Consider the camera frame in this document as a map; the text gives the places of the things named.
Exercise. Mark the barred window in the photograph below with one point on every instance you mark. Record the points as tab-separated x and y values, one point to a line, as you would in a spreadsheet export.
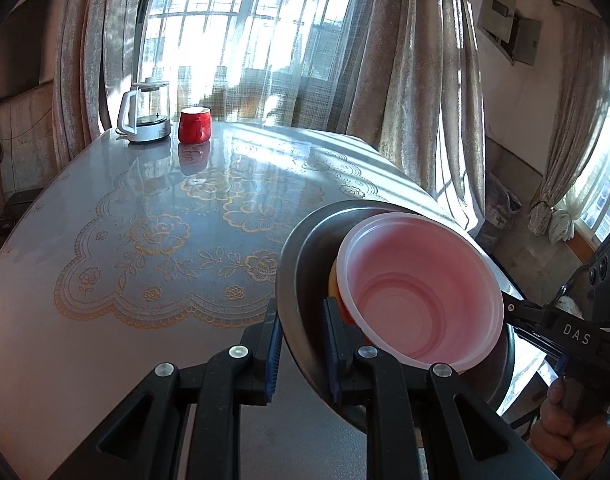
245	5

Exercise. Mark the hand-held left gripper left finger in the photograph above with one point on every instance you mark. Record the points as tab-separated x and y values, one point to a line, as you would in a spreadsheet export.
271	355

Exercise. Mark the person's right hand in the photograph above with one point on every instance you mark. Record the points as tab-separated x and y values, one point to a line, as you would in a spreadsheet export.
570	430

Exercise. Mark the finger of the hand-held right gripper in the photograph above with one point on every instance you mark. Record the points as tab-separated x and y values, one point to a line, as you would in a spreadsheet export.
547	352
522	312

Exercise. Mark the beige tied curtain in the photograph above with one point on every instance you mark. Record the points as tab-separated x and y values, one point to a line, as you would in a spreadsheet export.
575	135

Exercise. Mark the red plastic bowl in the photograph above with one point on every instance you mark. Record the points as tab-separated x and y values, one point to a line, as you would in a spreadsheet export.
420	280

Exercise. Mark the white sheer curtain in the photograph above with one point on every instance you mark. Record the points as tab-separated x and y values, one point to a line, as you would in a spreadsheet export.
265	75

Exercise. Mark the white glass electric kettle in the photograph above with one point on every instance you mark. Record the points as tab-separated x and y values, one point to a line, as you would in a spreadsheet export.
142	120

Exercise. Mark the grey wall electrical box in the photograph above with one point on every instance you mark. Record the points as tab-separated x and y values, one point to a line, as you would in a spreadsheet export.
510	25

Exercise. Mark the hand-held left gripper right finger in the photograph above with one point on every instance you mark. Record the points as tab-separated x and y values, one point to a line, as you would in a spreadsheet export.
332	355

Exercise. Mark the beige patterned curtain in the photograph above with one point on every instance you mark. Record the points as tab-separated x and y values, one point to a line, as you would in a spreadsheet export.
420	85
95	60

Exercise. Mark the yellow plastic bowl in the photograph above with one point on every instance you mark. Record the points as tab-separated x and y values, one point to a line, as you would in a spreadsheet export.
334	285

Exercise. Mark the black wall television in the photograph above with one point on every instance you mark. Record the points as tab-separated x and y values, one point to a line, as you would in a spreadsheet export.
15	50

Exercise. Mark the red mug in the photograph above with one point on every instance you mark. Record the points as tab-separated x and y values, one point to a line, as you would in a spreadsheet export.
194	127

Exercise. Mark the plastic bag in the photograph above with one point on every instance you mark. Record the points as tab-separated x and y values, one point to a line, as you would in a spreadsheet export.
505	202

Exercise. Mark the stainless steel bowl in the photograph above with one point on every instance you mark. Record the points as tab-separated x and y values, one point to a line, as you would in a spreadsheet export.
310	270

